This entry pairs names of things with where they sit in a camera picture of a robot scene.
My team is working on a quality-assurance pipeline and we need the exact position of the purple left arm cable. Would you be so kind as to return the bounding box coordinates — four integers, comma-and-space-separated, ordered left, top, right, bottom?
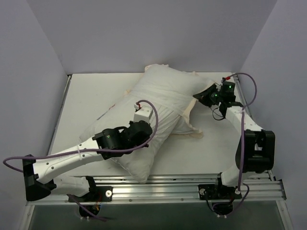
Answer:
2, 99, 159, 221

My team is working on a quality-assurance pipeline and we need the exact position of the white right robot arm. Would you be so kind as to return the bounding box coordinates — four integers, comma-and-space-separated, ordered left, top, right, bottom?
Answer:
193, 81, 275, 198

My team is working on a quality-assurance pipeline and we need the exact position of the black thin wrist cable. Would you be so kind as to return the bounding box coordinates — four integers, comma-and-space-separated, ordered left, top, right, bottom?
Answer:
210, 103, 227, 121

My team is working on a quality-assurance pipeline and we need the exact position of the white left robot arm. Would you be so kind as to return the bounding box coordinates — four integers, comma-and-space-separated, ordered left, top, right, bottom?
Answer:
22, 121, 153, 202

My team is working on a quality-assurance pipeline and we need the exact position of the white pillow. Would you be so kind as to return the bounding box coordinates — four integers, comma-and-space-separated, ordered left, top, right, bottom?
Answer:
79, 95, 185, 184

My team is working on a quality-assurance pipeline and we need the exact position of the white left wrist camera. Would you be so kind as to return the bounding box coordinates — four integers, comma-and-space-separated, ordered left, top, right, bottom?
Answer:
133, 103, 153, 124

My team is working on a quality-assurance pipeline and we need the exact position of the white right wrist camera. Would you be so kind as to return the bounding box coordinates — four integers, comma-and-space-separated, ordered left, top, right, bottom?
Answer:
221, 76, 232, 84

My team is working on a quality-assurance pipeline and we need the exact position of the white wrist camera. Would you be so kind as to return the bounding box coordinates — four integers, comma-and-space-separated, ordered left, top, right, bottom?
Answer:
133, 103, 153, 124
221, 76, 232, 84

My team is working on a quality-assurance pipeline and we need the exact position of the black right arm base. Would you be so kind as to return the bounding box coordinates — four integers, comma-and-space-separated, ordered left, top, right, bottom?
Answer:
198, 174, 242, 217

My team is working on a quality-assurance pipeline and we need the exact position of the grey and cream pillowcase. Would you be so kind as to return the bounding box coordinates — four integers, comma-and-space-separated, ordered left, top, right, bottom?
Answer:
125, 64, 215, 138

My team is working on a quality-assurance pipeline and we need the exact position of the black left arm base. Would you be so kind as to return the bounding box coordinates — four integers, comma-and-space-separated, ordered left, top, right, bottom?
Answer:
68, 176, 113, 220

